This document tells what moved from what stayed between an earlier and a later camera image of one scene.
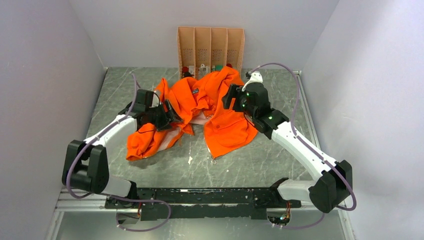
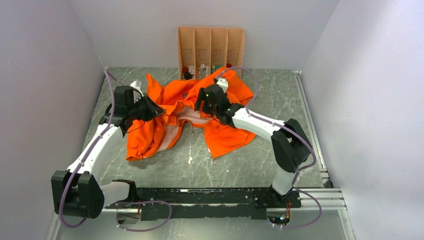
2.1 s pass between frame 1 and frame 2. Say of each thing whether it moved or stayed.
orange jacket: stayed
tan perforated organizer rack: stayed
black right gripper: moved
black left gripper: moved
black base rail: stayed
